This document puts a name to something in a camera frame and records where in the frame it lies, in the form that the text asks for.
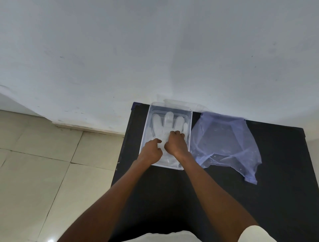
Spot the person's left hand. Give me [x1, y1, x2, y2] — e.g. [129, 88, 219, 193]
[137, 138, 164, 166]

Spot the person's right hand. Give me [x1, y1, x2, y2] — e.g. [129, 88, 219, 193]
[164, 130, 191, 160]

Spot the clear plastic glove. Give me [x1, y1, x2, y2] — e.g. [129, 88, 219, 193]
[146, 113, 189, 168]
[146, 111, 189, 168]

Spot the clear plastic container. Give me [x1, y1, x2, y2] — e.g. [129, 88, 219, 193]
[139, 101, 193, 171]

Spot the blue plastic bag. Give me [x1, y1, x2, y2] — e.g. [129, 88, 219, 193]
[190, 111, 263, 185]

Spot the person's left forearm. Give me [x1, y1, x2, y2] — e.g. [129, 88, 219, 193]
[57, 159, 151, 242]

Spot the person's right forearm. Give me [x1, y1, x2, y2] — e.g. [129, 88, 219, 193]
[178, 152, 259, 242]

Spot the person's white shirt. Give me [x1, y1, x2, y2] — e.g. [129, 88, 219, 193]
[122, 225, 278, 242]

